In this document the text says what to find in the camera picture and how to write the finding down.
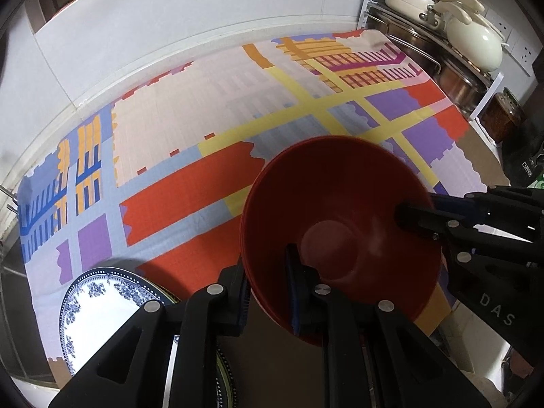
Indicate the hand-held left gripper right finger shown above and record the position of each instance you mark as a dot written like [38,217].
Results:
[295,297]

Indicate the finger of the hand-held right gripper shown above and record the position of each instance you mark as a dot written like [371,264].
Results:
[420,219]
[510,208]

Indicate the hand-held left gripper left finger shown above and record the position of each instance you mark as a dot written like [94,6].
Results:
[244,306]

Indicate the red bowl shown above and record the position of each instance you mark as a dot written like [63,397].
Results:
[340,204]

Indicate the glass jar of chili sauce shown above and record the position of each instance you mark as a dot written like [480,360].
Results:
[501,114]

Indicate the cream ceramic pot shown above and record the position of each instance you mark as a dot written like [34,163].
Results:
[471,38]

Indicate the wide steel pan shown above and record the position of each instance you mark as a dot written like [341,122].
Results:
[408,38]

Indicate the colourful patterned table mat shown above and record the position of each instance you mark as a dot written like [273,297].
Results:
[170,114]

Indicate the corner pot rack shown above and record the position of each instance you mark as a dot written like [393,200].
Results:
[369,8]

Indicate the white wall sockets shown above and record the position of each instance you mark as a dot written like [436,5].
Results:
[516,42]

